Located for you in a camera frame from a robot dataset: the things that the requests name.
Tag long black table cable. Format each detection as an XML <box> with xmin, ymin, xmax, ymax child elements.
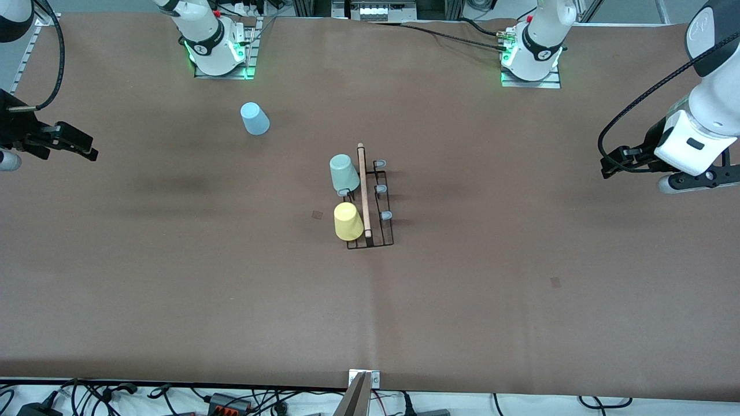
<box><xmin>370</xmin><ymin>21</ymin><xmax>509</xmax><ymax>53</ymax></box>

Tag black power adapter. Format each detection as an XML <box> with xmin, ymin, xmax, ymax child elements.
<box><xmin>17</xmin><ymin>402</ymin><xmax>62</xmax><ymax>416</ymax></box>

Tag black wire cup holder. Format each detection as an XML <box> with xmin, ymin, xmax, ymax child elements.
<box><xmin>337</xmin><ymin>143</ymin><xmax>395</xmax><ymax>250</ymax></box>

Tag yellow plastic cup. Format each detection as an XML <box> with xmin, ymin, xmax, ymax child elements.
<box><xmin>334</xmin><ymin>202</ymin><xmax>365</xmax><ymax>242</ymax></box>

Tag grey camera stand pole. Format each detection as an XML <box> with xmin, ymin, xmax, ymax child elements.
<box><xmin>332</xmin><ymin>372</ymin><xmax>373</xmax><ymax>416</ymax></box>

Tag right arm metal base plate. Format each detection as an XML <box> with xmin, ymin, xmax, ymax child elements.
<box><xmin>194</xmin><ymin>17</ymin><xmax>258</xmax><ymax>80</ymax></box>

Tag power strip with plugs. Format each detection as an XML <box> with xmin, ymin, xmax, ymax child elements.
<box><xmin>220</xmin><ymin>0</ymin><xmax>273</xmax><ymax>18</ymax></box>

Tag thick black table cable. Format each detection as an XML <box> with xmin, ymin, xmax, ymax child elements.
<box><xmin>457</xmin><ymin>17</ymin><xmax>501</xmax><ymax>38</ymax></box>

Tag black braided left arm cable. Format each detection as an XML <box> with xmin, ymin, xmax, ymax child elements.
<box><xmin>598</xmin><ymin>36</ymin><xmax>739</xmax><ymax>173</ymax></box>

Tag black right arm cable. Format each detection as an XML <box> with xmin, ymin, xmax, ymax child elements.
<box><xmin>6</xmin><ymin>0</ymin><xmax>65</xmax><ymax>112</ymax></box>

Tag aluminium table edge rail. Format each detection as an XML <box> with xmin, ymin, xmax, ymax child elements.
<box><xmin>10</xmin><ymin>14</ymin><xmax>47</xmax><ymax>93</ymax></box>

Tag light blue plastic cup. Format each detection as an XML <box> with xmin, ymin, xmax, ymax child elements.
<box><xmin>240</xmin><ymin>102</ymin><xmax>271</xmax><ymax>136</ymax></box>

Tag black looped cable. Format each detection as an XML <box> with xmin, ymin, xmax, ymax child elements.
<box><xmin>578</xmin><ymin>395</ymin><xmax>632</xmax><ymax>409</ymax></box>

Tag white power strip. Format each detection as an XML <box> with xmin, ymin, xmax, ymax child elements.
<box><xmin>347</xmin><ymin>0</ymin><xmax>417</xmax><ymax>21</ymax></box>

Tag black orange connector box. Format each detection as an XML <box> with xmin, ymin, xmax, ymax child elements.
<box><xmin>208</xmin><ymin>393</ymin><xmax>253</xmax><ymax>414</ymax></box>

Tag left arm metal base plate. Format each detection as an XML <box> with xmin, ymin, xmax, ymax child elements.
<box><xmin>501</xmin><ymin>68</ymin><xmax>561</xmax><ymax>89</ymax></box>

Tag pale green plastic cup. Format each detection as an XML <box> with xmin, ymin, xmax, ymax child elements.
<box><xmin>330</xmin><ymin>153</ymin><xmax>361</xmax><ymax>192</ymax></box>

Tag tangled black cables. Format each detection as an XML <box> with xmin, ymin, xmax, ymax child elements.
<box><xmin>58</xmin><ymin>378</ymin><xmax>140</xmax><ymax>416</ymax></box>

